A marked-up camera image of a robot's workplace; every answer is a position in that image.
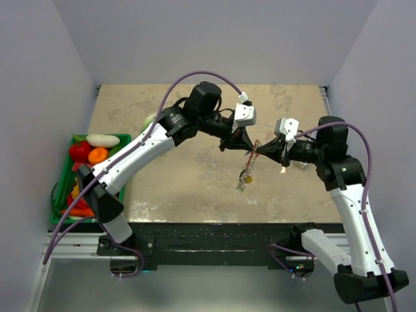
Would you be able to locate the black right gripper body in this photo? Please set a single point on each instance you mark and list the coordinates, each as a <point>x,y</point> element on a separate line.
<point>300,151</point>

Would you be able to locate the white toy radish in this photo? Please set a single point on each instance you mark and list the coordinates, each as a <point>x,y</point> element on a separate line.
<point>102,141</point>

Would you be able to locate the green plastic basket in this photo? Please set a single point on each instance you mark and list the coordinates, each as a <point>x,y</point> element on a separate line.
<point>61,197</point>

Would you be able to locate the green lettuce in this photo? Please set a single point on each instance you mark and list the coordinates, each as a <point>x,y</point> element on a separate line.
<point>149,120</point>

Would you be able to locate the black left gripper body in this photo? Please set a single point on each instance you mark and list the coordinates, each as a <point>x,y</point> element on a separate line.
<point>217,127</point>

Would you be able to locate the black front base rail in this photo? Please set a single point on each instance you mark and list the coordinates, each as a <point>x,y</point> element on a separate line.
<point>246,245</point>

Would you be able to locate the red box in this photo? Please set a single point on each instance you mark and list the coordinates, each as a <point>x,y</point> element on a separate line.
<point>76,166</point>

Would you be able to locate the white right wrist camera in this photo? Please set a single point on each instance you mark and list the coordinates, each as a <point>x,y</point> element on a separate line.
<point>288,127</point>

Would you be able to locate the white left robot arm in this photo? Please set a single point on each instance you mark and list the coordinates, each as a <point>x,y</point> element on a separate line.
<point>198,112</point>

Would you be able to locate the orange toy orange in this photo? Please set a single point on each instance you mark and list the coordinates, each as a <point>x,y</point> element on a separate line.
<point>98,155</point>

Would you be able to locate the red toy tomato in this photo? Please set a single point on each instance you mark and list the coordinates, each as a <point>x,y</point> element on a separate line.
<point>79,151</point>

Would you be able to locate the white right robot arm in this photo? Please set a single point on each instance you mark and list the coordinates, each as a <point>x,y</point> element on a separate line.
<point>366,272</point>

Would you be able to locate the orange toy carrot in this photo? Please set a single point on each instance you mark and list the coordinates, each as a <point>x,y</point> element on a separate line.
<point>81,213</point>

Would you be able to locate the yellow toy pepper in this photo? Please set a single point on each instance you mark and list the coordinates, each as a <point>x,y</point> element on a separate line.
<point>75,192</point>

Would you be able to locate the key bunch with red carabiner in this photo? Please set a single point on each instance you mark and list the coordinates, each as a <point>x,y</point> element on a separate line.
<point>245,176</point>

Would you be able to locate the green toy pepper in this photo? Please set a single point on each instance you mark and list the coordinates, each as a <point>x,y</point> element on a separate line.
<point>115,150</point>

